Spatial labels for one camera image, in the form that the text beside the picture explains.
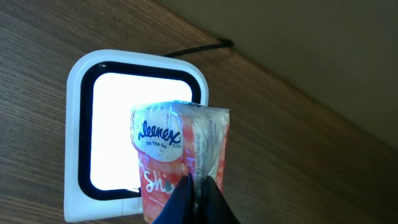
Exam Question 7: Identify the white barcode scanner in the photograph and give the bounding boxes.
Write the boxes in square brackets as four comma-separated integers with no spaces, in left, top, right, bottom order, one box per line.
[63,50,209,223]

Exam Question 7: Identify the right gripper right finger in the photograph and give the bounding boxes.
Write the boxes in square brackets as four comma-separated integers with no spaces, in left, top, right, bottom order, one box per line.
[198,176,240,224]

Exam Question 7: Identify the orange jar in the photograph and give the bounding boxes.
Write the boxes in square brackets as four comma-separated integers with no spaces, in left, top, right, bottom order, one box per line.
[130,101,229,223]

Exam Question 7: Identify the black scanner cable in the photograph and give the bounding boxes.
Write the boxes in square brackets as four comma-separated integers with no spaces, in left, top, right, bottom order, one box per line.
[161,38,234,58]

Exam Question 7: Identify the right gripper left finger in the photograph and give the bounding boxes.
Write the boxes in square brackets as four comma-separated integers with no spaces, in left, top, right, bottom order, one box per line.
[153,174,195,224]

